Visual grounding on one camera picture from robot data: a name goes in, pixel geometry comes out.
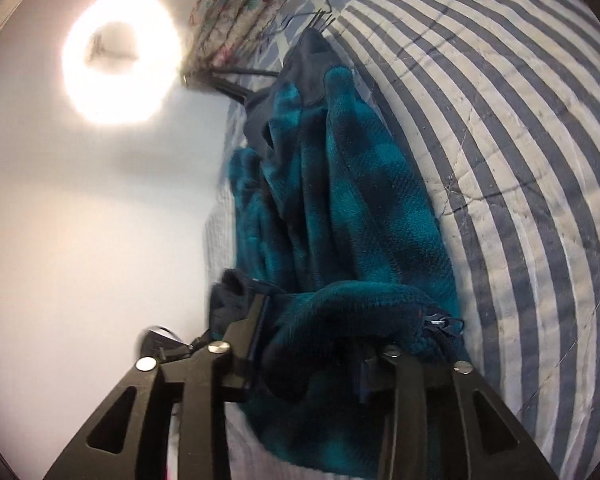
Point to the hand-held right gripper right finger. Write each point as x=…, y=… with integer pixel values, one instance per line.
x=362, y=375

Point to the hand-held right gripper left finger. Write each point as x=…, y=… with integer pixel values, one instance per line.
x=255, y=330

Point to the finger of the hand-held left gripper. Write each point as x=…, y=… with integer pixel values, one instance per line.
x=167, y=345

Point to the teal plaid fleece jacket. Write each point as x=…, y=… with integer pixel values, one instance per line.
x=360, y=200

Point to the black tripod legs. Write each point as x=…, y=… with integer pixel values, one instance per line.
x=240, y=91

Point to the grey striped bed quilt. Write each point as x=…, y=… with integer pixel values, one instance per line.
x=505, y=135

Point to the floral blanket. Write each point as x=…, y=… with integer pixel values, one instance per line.
x=230, y=20

